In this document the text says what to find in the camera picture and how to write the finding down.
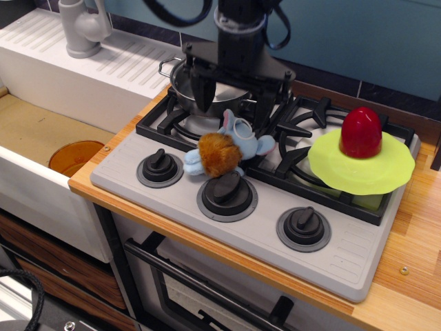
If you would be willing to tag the lime green plate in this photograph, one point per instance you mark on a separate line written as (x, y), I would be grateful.
(381, 174)

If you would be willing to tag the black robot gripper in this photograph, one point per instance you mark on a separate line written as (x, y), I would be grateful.
(246, 55)

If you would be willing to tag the white toy sink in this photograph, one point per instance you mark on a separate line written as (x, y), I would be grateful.
(48, 100)

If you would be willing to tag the toy oven door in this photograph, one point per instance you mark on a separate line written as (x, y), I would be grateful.
(195, 292)

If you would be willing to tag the left black stove knob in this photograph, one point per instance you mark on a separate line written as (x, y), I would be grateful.
(159, 170)

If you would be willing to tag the middle black stove knob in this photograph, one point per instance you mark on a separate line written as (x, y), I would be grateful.
(228, 198)

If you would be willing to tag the black oven door handle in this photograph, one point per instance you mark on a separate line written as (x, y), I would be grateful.
(147, 253)

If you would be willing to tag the stainless steel pot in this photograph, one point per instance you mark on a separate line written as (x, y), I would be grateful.
(231, 89)

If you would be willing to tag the stuffed elephant with brown mane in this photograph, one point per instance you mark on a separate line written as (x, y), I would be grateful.
(221, 152)

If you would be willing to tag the black stove knob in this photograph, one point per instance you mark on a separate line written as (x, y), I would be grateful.
(159, 170)
(228, 198)
(303, 229)

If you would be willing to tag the grey toy stove top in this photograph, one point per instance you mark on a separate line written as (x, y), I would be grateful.
(345, 266)

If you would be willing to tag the black stove grate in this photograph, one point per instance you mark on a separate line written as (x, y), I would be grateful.
(283, 178)

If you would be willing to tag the red toy sweet potato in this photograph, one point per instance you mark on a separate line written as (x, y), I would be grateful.
(361, 134)

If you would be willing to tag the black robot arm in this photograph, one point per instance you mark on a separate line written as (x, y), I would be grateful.
(246, 17)

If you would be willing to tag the grey toy faucet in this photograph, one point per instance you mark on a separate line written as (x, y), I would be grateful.
(84, 31)

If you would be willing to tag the right black stove knob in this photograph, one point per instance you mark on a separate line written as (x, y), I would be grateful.
(303, 229)

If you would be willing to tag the wood grain drawer fronts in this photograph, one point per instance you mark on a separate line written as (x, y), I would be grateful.
(66, 273)

